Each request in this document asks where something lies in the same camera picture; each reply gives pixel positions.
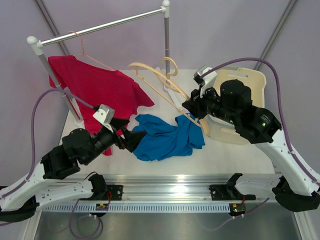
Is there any cream laundry basket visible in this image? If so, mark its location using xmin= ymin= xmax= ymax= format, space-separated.
xmin=207 ymin=67 xmax=267 ymax=145

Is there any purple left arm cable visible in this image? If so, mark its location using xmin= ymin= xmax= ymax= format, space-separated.
xmin=0 ymin=88 xmax=104 ymax=240

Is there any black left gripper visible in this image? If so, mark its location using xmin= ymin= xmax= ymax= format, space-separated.
xmin=82 ymin=117 xmax=147 ymax=165

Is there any beige plastic hanger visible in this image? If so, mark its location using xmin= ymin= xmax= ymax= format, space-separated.
xmin=129 ymin=56 xmax=210 ymax=136

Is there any blue t shirt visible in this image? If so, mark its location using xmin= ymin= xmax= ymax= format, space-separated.
xmin=133 ymin=114 xmax=205 ymax=162

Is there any pink t shirt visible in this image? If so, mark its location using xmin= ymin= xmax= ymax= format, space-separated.
xmin=47 ymin=55 xmax=155 ymax=157

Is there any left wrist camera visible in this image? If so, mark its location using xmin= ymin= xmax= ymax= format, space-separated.
xmin=93 ymin=104 xmax=115 ymax=133

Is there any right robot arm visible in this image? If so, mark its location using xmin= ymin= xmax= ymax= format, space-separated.
xmin=182 ymin=79 xmax=320 ymax=212

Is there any metal clothes rack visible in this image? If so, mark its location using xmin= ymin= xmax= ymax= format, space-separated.
xmin=26 ymin=0 xmax=183 ymax=126

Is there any white slotted cable duct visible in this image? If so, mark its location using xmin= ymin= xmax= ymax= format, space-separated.
xmin=43 ymin=202 xmax=231 ymax=213

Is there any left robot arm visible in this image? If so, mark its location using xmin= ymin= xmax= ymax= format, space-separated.
xmin=0 ymin=118 xmax=146 ymax=225

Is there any pink wire hanger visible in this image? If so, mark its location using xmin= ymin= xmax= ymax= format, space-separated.
xmin=68 ymin=30 xmax=118 ymax=72

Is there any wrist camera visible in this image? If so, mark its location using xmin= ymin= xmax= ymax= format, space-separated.
xmin=193 ymin=65 xmax=218 ymax=98
xmin=93 ymin=104 xmax=115 ymax=133

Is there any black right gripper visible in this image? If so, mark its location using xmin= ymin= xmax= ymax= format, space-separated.
xmin=182 ymin=83 xmax=239 ymax=126

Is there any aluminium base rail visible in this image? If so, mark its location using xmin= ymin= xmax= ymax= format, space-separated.
xmin=49 ymin=174 xmax=283 ymax=201

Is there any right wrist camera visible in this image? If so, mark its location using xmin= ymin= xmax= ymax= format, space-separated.
xmin=193 ymin=65 xmax=218 ymax=98

